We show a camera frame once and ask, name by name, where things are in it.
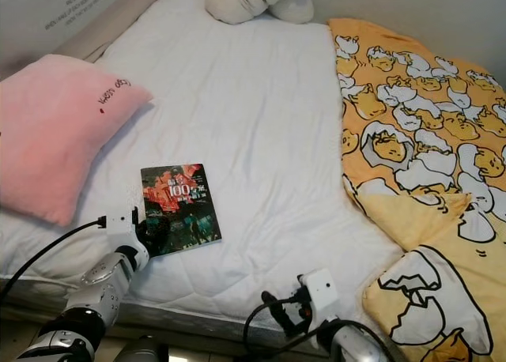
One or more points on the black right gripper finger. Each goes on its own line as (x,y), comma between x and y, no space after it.
(277,311)

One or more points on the dark manga book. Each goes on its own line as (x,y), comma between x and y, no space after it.
(186,208)

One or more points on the pink plush cushion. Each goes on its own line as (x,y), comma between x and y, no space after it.
(63,133)

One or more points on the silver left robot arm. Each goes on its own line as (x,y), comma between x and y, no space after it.
(95,299)

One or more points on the white quilted bed mattress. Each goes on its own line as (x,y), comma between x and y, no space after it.
(245,101)

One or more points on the orange egg-print blanket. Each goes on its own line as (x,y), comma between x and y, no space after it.
(419,101)

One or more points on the cream plush toy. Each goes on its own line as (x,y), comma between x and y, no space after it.
(237,2)

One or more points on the small white plush cushion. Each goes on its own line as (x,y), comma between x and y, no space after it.
(292,10)

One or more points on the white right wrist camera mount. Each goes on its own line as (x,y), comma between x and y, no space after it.
(320,297)

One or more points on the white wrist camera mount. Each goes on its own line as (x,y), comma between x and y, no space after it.
(320,297)
(125,229)

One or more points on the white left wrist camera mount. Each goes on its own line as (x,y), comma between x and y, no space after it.
(125,229)

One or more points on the white printed wall panel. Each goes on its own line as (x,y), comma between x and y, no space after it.
(47,14)

